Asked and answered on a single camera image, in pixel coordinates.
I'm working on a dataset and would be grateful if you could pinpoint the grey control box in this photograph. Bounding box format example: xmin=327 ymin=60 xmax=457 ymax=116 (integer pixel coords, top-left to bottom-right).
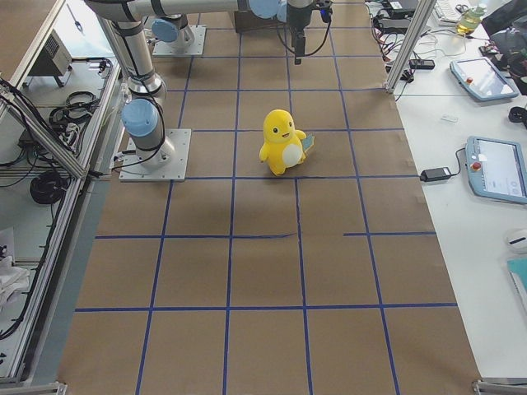
xmin=28 ymin=30 xmax=72 ymax=87

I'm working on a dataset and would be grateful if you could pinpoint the teal notebook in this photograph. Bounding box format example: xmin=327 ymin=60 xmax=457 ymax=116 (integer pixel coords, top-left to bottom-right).
xmin=506 ymin=258 xmax=527 ymax=309

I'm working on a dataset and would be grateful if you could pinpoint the small black device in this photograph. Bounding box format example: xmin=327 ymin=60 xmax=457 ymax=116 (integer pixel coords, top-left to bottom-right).
xmin=408 ymin=59 xmax=436 ymax=70

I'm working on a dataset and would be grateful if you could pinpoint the yellow plush toy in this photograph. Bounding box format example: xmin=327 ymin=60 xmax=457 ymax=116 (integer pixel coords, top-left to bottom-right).
xmin=259 ymin=109 xmax=315 ymax=176

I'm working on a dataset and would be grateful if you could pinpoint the teach pendant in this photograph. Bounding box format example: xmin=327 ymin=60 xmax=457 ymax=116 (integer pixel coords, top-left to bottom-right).
xmin=450 ymin=58 xmax=520 ymax=101
xmin=465 ymin=136 xmax=526 ymax=205

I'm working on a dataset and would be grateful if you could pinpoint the black power adapter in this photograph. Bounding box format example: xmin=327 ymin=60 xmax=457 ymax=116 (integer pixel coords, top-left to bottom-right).
xmin=419 ymin=166 xmax=453 ymax=183

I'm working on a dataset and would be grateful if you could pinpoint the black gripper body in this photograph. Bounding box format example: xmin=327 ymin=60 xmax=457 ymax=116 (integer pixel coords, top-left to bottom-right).
xmin=287 ymin=3 xmax=310 ymax=37

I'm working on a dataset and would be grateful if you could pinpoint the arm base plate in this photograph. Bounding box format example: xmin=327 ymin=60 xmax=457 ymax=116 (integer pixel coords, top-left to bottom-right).
xmin=119 ymin=128 xmax=192 ymax=182
xmin=152 ymin=24 xmax=206 ymax=58

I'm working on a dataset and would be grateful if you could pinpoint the near teach pendant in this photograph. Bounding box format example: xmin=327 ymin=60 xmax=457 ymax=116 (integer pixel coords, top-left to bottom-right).
xmin=465 ymin=136 xmax=526 ymax=205

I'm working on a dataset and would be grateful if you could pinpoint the black coiled cable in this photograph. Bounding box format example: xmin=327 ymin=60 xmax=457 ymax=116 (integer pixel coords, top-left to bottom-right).
xmin=29 ymin=169 xmax=67 ymax=205

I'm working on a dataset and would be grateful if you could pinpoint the aluminium frame post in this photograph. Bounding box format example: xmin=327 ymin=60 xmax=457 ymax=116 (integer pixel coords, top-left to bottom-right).
xmin=385 ymin=0 xmax=436 ymax=93

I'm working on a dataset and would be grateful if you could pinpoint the yellow liquid bottle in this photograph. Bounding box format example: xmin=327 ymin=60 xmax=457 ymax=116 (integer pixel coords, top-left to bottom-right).
xmin=455 ymin=4 xmax=487 ymax=36

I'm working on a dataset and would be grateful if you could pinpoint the far teach pendant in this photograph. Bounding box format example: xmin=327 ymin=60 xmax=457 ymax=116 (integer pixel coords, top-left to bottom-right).
xmin=450 ymin=58 xmax=520 ymax=101

